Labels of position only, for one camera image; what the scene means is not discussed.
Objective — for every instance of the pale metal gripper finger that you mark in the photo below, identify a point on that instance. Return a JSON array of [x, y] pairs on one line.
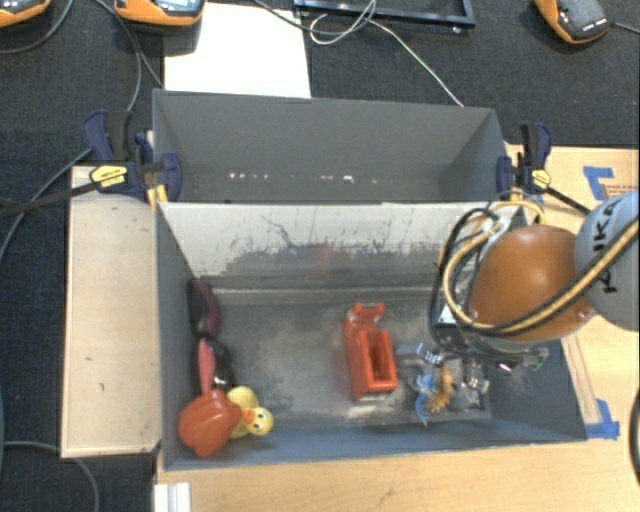
[[474, 387], [425, 356]]

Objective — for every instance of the blue and orange toy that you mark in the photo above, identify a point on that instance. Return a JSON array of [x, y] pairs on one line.
[[434, 395]]

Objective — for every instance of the red plastic box-shaped object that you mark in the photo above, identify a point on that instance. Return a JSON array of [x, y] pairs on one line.
[[367, 355]]

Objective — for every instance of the grey metal bin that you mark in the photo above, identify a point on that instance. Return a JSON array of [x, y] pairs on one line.
[[310, 345]]

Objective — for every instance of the yellow rubber duck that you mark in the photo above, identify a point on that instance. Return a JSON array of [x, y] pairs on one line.
[[255, 417]]

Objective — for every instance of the red rounded toy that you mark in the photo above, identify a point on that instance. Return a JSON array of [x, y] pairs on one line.
[[207, 425]]

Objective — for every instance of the pale wood board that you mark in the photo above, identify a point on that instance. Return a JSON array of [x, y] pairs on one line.
[[112, 325]]

